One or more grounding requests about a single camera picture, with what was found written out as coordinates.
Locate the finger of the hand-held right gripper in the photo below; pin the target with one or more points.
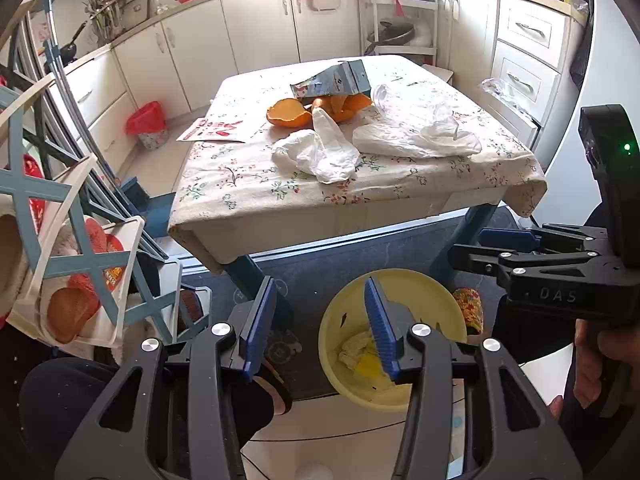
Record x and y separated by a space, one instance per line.
525 262
505 238

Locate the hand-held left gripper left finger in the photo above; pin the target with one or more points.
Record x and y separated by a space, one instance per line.
257 332

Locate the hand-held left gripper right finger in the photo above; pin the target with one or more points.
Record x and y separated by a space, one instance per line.
381 332

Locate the yellow plastic bin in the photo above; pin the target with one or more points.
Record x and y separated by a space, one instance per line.
440 305

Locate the clear plastic bag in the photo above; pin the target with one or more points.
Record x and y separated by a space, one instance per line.
400 97

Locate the long white plastic bag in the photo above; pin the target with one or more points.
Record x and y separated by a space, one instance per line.
332 152

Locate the orange peel pieces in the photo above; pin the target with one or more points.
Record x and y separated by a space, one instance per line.
352 105

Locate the large orange peel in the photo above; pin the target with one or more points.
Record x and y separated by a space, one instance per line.
287 112

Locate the blue paper carton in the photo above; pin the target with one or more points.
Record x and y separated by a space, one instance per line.
340 80

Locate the person's right forearm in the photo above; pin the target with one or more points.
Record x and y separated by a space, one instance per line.
610 447

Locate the person's right hand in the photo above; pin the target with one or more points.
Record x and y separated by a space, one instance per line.
587 365

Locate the yellowish tissue wad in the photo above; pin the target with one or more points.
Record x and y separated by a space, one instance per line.
355 346

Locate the yellow wrapper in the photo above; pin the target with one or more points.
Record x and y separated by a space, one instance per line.
367 365

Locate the person's left slipper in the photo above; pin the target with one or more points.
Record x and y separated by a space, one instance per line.
275 390

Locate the colourful crocheted slipper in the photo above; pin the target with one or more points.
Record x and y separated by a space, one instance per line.
469 310

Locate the dark blue floor mat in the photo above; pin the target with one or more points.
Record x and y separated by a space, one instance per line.
325 270

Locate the clear bag on drawer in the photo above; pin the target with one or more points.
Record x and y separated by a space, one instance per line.
505 92

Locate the table with floral tablecloth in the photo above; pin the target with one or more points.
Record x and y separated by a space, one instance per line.
240 180

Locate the white drawer cabinet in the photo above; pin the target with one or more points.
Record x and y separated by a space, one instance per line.
525 45

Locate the red white printed bag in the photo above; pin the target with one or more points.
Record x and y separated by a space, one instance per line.
107 255

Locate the white step stool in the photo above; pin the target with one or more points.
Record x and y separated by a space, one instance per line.
440 74

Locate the person's left leg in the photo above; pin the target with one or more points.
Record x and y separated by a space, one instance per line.
60 390

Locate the printed paper flyer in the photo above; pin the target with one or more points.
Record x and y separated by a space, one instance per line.
215 131

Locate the white bag in rack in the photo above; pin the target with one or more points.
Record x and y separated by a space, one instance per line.
424 35

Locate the black pan with lid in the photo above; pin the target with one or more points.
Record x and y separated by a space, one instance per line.
395 35

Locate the small bin with red liner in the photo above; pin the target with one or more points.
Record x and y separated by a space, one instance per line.
147 122

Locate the blue white folding chair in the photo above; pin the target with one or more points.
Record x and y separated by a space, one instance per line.
60 190

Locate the white trolley rack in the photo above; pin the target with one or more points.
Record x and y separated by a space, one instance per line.
370 10

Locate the white kitchen cabinet run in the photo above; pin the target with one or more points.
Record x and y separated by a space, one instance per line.
200 45

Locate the black wok on stove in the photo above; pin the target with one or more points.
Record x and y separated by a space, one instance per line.
70 50

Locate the utensil rack with utensils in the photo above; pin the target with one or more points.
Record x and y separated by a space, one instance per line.
107 15

